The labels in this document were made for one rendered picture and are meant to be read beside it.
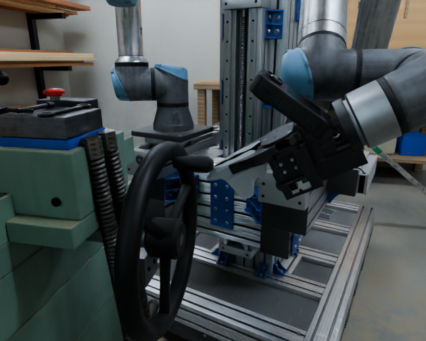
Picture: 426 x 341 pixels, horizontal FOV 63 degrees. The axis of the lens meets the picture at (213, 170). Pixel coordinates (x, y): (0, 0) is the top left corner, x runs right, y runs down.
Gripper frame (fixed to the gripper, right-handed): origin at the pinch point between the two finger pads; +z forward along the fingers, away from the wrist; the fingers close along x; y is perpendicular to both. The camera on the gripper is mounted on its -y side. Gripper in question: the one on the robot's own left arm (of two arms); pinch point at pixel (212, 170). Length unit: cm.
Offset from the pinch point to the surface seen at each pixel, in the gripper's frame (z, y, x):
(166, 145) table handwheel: 2.7, -6.8, -3.4
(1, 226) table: 22.1, -8.5, -16.0
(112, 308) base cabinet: 38.2, 19.2, 4.7
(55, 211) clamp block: 16.1, -6.8, -13.1
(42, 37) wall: 224, -145, 299
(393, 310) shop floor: -4, 113, 90
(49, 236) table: 17.1, -4.7, -15.3
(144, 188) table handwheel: 3.4, -4.3, -12.3
